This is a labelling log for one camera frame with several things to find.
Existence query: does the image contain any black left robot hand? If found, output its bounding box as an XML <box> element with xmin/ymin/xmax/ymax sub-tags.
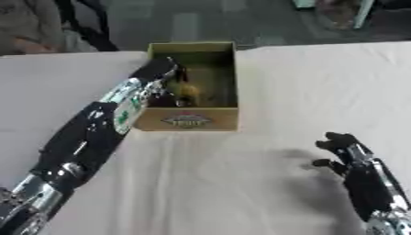
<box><xmin>128</xmin><ymin>56</ymin><xmax>198</xmax><ymax>108</ymax></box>

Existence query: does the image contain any yellow toy fruit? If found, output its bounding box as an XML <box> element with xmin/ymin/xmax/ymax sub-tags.
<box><xmin>176</xmin><ymin>83</ymin><xmax>203</xmax><ymax>100</ymax></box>

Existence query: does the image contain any tan cardboard box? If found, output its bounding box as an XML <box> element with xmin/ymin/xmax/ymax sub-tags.
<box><xmin>131</xmin><ymin>40</ymin><xmax>241</xmax><ymax>133</ymax></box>

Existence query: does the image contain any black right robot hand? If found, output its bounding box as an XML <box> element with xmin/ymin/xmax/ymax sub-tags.
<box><xmin>311</xmin><ymin>131</ymin><xmax>411</xmax><ymax>222</ymax></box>

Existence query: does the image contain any person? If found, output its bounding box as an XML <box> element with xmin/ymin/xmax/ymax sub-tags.
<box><xmin>0</xmin><ymin>0</ymin><xmax>102</xmax><ymax>56</ymax></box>

